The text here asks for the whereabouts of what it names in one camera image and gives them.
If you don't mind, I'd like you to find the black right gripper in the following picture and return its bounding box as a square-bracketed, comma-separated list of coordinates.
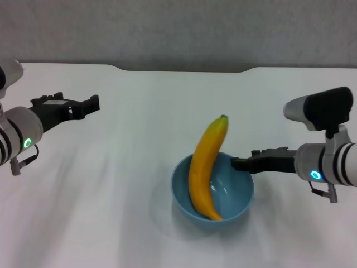
[230, 146, 299, 174]

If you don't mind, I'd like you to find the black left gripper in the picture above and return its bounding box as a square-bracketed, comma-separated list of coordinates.
[29, 92, 100, 132]

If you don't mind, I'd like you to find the blue bowl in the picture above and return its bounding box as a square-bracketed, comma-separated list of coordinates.
[170, 152, 255, 228]

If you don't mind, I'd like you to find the yellow banana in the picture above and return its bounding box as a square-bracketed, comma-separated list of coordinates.
[188, 114, 231, 222]

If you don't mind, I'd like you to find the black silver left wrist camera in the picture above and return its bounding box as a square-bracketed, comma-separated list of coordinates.
[0, 59, 25, 99]

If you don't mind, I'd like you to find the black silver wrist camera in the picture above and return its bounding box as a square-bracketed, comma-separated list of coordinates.
[283, 86, 354, 132]
[0, 59, 25, 99]

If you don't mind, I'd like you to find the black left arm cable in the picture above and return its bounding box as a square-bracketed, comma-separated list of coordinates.
[9, 143, 40, 176]

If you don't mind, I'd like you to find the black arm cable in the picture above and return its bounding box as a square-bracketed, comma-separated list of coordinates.
[9, 143, 40, 176]
[308, 181, 339, 204]

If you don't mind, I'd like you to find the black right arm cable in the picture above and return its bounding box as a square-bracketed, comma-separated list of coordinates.
[308, 181, 339, 204]

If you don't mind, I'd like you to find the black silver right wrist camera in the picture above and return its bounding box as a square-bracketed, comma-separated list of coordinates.
[283, 86, 354, 132]

